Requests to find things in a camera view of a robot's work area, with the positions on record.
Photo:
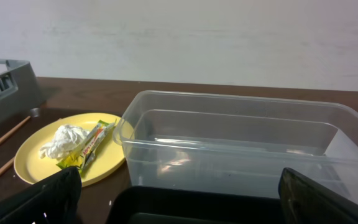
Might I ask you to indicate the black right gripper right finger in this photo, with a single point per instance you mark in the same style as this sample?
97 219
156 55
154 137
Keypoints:
305 201

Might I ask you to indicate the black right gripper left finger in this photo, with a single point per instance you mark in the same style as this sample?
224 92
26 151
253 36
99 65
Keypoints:
52 200

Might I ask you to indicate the yellow plate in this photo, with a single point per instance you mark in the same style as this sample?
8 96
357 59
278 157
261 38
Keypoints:
32 169

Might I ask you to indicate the green yellow snack wrapper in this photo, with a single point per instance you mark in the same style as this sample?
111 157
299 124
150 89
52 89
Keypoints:
85 153

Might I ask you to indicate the white tissue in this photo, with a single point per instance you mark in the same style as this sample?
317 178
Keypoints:
65 139

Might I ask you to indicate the black waste tray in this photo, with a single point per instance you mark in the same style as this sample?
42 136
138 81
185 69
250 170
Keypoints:
141 204

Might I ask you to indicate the grey dishwasher rack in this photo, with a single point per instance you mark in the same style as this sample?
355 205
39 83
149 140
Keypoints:
19 89

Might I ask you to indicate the clear plastic waste bin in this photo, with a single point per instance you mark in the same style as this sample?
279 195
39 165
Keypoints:
237 144

